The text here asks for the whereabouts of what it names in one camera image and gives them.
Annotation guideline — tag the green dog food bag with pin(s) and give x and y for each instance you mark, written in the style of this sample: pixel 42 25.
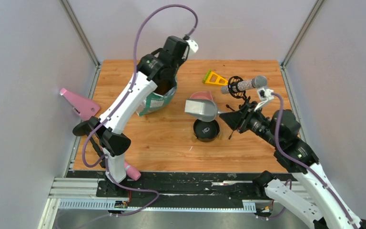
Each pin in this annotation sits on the green dog food bag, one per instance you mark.
pixel 158 99

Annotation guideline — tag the yellow green triangular toy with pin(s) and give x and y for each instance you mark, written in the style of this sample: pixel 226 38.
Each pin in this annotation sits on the yellow green triangular toy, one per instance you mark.
pixel 212 78

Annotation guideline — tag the glitter silver microphone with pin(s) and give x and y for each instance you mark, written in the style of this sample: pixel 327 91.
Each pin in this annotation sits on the glitter silver microphone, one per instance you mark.
pixel 237 85

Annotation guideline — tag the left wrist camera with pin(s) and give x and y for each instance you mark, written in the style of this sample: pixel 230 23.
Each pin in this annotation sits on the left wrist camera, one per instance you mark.
pixel 191 49

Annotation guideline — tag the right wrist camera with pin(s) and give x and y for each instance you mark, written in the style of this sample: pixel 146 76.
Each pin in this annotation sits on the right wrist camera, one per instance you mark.
pixel 265 97

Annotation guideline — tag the black pet bowl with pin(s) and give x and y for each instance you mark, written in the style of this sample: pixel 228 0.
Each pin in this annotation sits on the black pet bowl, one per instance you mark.
pixel 206 131

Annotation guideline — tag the pink pet bowl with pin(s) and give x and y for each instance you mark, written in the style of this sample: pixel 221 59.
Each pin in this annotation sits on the pink pet bowl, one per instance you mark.
pixel 202 95

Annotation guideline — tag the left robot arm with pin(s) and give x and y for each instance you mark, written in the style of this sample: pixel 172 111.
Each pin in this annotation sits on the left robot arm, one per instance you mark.
pixel 151 87

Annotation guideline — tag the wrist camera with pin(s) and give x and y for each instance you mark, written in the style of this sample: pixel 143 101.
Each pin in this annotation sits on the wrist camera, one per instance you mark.
pixel 191 49
pixel 265 97

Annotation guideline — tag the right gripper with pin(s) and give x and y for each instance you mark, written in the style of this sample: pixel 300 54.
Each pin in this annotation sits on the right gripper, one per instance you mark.
pixel 238 119

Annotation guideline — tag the black mounting rail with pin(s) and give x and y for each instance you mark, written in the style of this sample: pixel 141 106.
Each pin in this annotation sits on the black mounting rail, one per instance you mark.
pixel 187 190

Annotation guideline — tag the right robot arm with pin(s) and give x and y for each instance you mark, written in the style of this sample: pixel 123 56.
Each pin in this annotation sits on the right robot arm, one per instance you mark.
pixel 327 210

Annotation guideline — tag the silver metal scoop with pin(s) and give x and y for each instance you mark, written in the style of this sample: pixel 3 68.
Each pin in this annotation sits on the silver metal scoop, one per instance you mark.
pixel 202 109

